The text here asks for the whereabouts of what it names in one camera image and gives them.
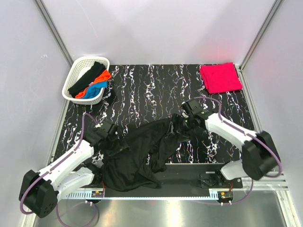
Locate right aluminium corner post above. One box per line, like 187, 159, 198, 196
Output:
239, 0, 285, 70

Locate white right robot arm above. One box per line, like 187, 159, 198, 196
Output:
180, 111, 282, 188

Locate folded pink t shirt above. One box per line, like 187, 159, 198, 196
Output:
199, 62, 242, 94

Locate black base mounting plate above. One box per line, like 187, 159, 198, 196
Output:
75, 163, 243, 198

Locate blue t shirt in basket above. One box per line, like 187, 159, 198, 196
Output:
82, 81, 107, 99

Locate black t shirt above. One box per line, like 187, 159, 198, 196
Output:
94, 117, 194, 192
68, 61, 106, 98

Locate aluminium corner post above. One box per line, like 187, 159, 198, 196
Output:
34, 0, 73, 66
239, 0, 285, 70

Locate black t shirt in basket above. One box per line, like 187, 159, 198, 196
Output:
68, 61, 106, 98

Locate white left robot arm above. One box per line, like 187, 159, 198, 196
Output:
18, 122, 118, 218

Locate orange t shirt in basket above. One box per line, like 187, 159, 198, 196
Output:
75, 70, 111, 99

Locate left aluminium corner post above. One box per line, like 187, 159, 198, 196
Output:
34, 0, 73, 66

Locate white plastic basket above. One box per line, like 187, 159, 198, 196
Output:
62, 56, 110, 105

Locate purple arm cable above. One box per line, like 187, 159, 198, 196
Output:
193, 96, 283, 205
19, 113, 100, 226

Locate aluminium frame rail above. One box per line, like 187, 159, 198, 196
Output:
253, 175, 288, 191

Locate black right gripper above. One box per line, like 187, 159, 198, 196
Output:
165, 113, 195, 143

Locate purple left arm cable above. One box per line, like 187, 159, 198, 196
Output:
19, 113, 100, 226

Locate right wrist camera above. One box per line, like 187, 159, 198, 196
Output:
181, 99, 208, 117

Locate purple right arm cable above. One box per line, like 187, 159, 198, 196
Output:
193, 96, 283, 205

